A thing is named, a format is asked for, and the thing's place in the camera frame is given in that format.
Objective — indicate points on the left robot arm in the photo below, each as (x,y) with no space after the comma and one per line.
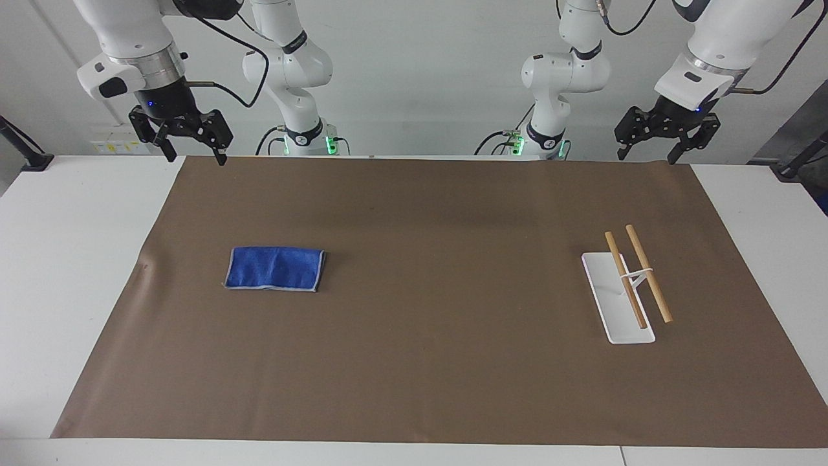
(563,71)

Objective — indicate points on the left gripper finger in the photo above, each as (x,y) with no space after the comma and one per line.
(631,126)
(702,133)

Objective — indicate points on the black stand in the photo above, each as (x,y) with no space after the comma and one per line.
(29,155)
(799,162)

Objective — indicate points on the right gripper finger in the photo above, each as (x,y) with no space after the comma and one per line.
(218,133)
(143,126)

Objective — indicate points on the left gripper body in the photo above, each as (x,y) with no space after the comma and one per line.
(679,115)

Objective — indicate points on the blue towel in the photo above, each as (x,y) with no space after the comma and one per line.
(275,267)

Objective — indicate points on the white rack with wooden bars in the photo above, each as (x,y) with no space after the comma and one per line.
(624,310)

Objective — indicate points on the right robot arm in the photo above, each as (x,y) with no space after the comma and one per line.
(294,71)

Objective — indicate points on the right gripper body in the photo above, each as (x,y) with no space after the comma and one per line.
(169,103)

